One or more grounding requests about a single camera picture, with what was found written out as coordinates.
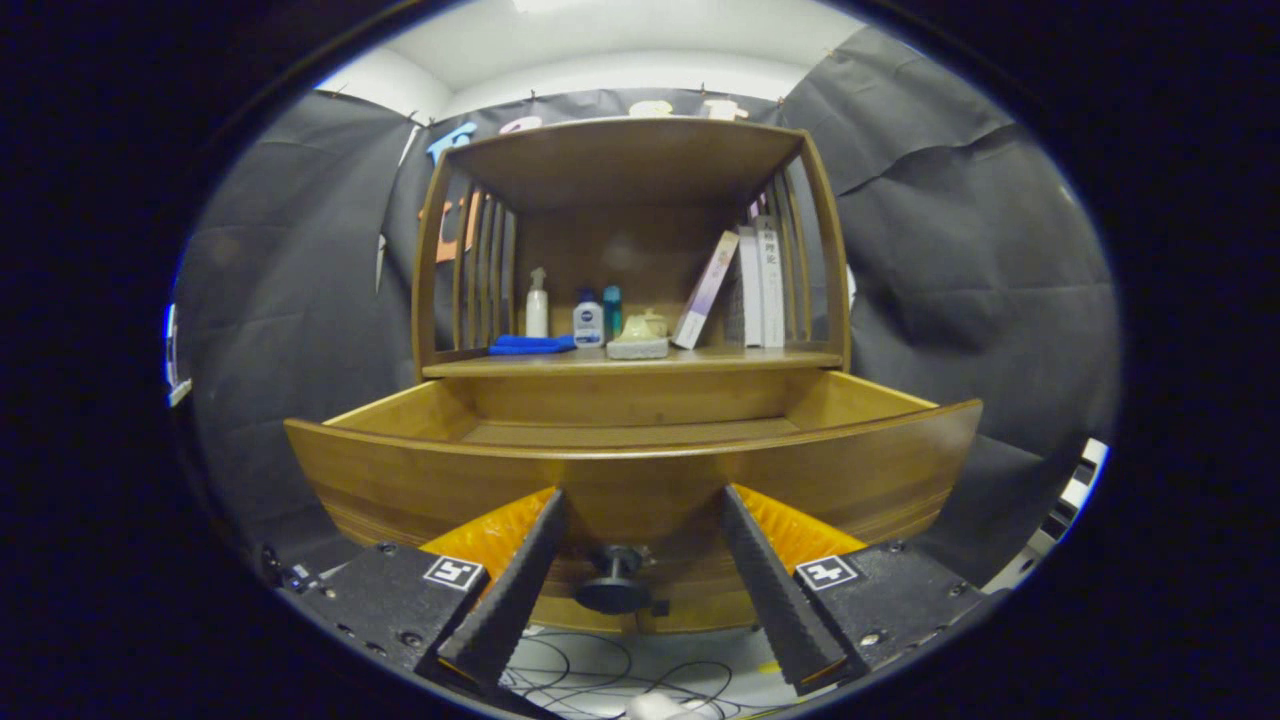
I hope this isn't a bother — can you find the black cable tangle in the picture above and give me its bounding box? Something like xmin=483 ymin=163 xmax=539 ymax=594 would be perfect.
xmin=500 ymin=628 xmax=791 ymax=720

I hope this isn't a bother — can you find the wooden cabinet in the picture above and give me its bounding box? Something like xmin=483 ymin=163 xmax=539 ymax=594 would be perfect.
xmin=410 ymin=116 xmax=853 ymax=441

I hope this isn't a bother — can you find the black drawer knob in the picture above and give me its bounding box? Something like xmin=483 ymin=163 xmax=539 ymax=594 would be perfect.
xmin=574 ymin=545 xmax=656 ymax=616

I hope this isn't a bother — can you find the blue folded cloth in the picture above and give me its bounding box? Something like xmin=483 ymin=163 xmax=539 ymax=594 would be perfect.
xmin=488 ymin=333 xmax=578 ymax=356

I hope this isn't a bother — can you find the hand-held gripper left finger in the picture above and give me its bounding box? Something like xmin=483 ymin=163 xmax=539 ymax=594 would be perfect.
xmin=283 ymin=487 xmax=569 ymax=701

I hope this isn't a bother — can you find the wooden drawer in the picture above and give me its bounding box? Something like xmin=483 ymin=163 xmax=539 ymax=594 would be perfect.
xmin=283 ymin=368 xmax=984 ymax=636

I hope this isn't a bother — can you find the white lotion bottle blue cap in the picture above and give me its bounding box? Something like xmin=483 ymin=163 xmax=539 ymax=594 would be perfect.
xmin=573 ymin=289 xmax=605 ymax=349

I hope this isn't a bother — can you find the wooden countertop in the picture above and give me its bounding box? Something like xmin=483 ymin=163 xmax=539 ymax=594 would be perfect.
xmin=420 ymin=345 xmax=846 ymax=379

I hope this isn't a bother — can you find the white book black lettering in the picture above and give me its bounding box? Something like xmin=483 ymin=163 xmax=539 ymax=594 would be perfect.
xmin=755 ymin=215 xmax=788 ymax=349

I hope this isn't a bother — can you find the purple cover book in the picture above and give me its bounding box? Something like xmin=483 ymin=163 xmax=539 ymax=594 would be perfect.
xmin=671 ymin=230 xmax=740 ymax=351

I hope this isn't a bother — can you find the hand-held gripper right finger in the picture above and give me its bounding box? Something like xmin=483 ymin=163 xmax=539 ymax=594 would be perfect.
xmin=719 ymin=485 xmax=986 ymax=698

